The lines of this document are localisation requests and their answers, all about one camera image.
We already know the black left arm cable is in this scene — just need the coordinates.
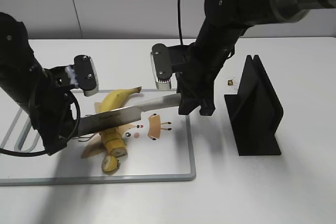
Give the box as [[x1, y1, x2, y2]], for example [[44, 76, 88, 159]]
[[0, 77, 81, 156]]

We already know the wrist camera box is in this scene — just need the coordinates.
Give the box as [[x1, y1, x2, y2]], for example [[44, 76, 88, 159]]
[[66, 55, 99, 97], [150, 44, 172, 91]]

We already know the white handled kitchen knife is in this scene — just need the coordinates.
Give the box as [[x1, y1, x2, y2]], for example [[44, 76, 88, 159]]
[[74, 93, 181, 137]]

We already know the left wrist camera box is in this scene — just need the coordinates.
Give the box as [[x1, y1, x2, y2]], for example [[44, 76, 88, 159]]
[[66, 55, 99, 97]]

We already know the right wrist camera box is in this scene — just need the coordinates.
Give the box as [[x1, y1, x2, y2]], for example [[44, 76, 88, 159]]
[[150, 44, 172, 91]]

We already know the cut banana end piece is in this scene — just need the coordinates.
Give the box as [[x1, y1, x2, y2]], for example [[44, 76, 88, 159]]
[[101, 155, 120, 174]]

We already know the yellow banana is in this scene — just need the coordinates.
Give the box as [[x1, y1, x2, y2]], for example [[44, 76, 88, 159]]
[[99, 87, 142, 157]]

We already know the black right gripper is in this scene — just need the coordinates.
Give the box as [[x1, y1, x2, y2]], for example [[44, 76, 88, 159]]
[[168, 43, 234, 116]]

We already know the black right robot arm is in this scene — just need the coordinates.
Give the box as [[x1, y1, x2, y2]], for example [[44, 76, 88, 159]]
[[175, 0, 335, 116]]

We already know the black knife stand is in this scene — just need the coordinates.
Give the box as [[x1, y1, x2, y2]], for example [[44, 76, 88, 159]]
[[224, 55, 283, 156]]

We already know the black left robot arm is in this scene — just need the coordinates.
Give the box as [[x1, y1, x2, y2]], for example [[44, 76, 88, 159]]
[[1, 13, 80, 157]]

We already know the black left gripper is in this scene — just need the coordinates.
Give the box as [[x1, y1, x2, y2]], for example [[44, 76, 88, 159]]
[[29, 66, 80, 156]]

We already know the white deer cutting board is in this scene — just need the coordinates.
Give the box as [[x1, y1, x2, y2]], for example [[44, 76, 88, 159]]
[[1, 90, 196, 187]]

